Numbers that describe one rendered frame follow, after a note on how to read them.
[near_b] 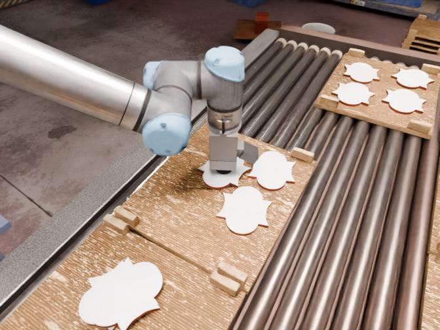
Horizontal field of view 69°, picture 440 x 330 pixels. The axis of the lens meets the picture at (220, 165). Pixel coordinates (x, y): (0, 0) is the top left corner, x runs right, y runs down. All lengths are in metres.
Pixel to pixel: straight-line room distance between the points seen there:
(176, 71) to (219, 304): 0.44
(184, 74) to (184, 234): 0.33
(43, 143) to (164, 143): 2.18
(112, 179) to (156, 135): 0.39
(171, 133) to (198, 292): 0.31
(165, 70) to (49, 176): 1.83
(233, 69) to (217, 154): 0.21
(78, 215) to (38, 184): 1.53
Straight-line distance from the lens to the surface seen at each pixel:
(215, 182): 0.78
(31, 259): 0.81
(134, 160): 0.92
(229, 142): 0.70
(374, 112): 1.14
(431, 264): 0.80
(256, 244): 0.70
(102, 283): 0.66
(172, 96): 0.56
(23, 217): 2.21
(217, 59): 0.62
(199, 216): 0.74
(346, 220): 0.81
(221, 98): 0.64
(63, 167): 2.40
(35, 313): 0.72
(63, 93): 0.53
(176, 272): 0.67
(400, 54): 1.53
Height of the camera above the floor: 1.53
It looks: 45 degrees down
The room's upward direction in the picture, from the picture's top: straight up
